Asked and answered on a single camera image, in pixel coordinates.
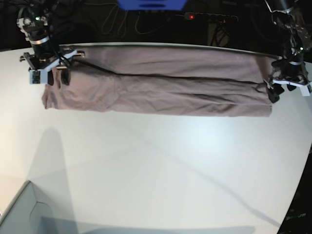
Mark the white power strip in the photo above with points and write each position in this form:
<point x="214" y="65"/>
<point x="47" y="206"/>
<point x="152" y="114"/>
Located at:
<point x="220" y="18"/>

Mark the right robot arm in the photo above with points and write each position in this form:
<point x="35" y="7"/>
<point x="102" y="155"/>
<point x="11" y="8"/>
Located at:
<point x="35" y="21"/>

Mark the mauve t-shirt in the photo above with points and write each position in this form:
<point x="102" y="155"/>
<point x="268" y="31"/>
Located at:
<point x="156" y="83"/>

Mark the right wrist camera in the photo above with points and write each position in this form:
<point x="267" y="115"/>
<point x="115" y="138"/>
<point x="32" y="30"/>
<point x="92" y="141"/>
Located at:
<point x="38" y="76"/>

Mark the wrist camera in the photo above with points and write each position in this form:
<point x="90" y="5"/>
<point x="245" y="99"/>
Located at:
<point x="306" y="90"/>
<point x="38" y="76"/>

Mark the blue plastic bin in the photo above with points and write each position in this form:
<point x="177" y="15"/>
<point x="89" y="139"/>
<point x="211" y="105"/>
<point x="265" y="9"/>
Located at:
<point x="140" y="5"/>

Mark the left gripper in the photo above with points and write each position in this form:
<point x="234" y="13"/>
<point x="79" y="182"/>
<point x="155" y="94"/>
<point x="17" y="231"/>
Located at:
<point x="293" y="74"/>

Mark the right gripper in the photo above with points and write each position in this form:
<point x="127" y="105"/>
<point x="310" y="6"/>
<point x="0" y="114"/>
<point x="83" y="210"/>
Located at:
<point x="48" y="62"/>

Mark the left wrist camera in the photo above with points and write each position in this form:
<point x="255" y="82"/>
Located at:
<point x="306" y="90"/>

